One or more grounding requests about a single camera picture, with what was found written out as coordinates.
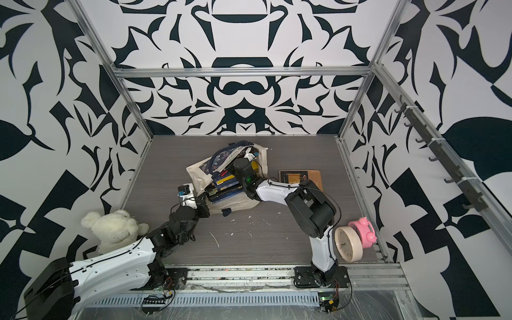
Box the cream canvas tote bag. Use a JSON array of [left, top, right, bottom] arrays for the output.
[[186, 141, 268, 215]]

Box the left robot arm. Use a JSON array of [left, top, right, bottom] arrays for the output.
[[23, 204, 210, 319]]

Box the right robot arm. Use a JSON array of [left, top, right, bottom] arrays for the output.
[[229, 158, 337, 275]]

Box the dark blue bottom book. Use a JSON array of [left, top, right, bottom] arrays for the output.
[[207, 185, 243, 203]]

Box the white plush teddy bear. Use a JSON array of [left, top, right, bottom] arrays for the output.
[[81, 209, 149, 255]]

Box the left electronics board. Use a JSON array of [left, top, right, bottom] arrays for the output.
[[140, 295, 174, 315]]

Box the electronics board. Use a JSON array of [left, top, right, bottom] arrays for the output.
[[317, 291, 339, 313], [140, 295, 174, 315]]

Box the beige round clock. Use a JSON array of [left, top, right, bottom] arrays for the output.
[[334, 226, 363, 263]]

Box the pink alarm clock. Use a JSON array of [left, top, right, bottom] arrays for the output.
[[348, 217, 377, 249]]

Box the right electronics board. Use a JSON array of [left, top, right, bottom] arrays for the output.
[[317, 291, 339, 313]]

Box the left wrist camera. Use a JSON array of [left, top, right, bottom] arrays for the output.
[[178, 183, 197, 209]]

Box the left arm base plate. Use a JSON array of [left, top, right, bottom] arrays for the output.
[[133, 268, 189, 291]]

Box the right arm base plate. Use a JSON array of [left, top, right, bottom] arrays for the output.
[[293, 265, 350, 289]]

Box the aluminium front rail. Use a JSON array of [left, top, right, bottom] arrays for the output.
[[71, 263, 409, 293]]

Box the black wall hook rack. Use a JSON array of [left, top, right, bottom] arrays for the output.
[[395, 95, 489, 212]]

